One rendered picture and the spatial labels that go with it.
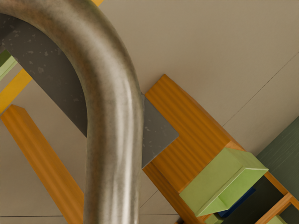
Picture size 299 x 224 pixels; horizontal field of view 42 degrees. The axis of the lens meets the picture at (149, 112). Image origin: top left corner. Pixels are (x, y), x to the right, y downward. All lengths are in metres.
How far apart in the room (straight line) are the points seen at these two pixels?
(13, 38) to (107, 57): 0.08
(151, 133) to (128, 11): 1.72
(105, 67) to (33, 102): 1.81
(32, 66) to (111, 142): 0.08
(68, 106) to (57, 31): 0.06
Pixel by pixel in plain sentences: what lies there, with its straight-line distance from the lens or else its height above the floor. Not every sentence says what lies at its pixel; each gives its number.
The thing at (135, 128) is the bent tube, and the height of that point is 1.13.
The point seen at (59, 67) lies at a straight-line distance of 0.25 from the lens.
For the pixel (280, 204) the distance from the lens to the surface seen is 5.59.
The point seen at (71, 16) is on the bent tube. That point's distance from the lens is 0.20.
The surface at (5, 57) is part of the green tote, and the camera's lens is 0.38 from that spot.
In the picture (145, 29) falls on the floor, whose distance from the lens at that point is 2.12.
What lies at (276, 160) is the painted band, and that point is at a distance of 6.28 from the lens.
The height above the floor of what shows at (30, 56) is 1.05.
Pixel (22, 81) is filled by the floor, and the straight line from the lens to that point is 1.87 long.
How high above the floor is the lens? 1.22
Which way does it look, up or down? 26 degrees down
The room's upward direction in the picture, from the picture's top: 138 degrees clockwise
